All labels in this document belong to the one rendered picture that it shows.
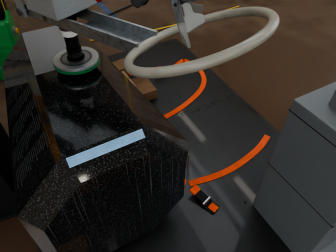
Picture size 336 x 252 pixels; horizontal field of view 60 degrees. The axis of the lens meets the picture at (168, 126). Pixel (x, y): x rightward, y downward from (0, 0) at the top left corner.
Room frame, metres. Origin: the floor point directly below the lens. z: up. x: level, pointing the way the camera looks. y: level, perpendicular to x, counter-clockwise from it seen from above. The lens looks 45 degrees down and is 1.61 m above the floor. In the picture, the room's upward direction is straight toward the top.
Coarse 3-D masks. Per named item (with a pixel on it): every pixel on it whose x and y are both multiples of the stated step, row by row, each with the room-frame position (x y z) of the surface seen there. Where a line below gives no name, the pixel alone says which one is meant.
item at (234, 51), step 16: (208, 16) 1.05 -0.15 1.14; (224, 16) 1.03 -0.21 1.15; (272, 16) 0.79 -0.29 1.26; (160, 32) 1.02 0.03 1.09; (176, 32) 1.04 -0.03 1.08; (272, 32) 0.71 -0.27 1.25; (144, 48) 0.94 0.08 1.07; (240, 48) 0.63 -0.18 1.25; (128, 64) 0.74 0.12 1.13; (176, 64) 0.63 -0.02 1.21; (192, 64) 0.61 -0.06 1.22; (208, 64) 0.61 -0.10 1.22
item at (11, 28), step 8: (8, 16) 2.43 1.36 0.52; (0, 24) 2.34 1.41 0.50; (8, 24) 2.37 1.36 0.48; (0, 32) 2.31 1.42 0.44; (8, 32) 2.34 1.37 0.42; (16, 32) 2.40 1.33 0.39; (0, 40) 2.28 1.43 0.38; (8, 40) 2.30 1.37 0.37; (16, 40) 2.39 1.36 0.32; (0, 48) 2.26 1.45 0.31; (8, 48) 2.28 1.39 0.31; (0, 56) 2.25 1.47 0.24; (0, 64) 2.23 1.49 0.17; (0, 72) 2.22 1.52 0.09
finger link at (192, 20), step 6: (180, 6) 0.61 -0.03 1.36; (186, 6) 0.62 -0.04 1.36; (186, 12) 0.61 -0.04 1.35; (192, 12) 0.60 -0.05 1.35; (186, 18) 0.60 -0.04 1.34; (192, 18) 0.60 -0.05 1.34; (198, 18) 0.59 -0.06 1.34; (204, 18) 0.59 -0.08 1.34; (180, 24) 0.58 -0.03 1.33; (186, 24) 0.59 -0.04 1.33; (192, 24) 0.59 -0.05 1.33; (198, 24) 0.58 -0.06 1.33; (180, 30) 0.58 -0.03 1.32; (186, 30) 0.58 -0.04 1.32; (192, 30) 0.58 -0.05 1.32; (180, 36) 0.58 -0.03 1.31; (186, 36) 0.57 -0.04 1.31; (186, 42) 0.57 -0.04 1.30
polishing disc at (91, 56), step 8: (88, 48) 1.31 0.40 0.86; (56, 56) 1.23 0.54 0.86; (64, 56) 1.23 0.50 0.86; (88, 56) 1.23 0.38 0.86; (96, 56) 1.23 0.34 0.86; (56, 64) 1.16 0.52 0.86; (64, 64) 1.16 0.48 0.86; (72, 64) 1.16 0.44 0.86; (80, 64) 1.16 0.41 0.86; (88, 64) 1.16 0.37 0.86
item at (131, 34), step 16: (32, 16) 1.27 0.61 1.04; (80, 16) 1.25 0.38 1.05; (96, 16) 1.18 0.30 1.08; (112, 16) 1.14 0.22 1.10; (80, 32) 1.08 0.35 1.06; (96, 32) 1.03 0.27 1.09; (112, 32) 1.09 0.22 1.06; (128, 32) 1.08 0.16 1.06; (144, 32) 1.03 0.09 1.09; (128, 48) 0.94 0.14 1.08
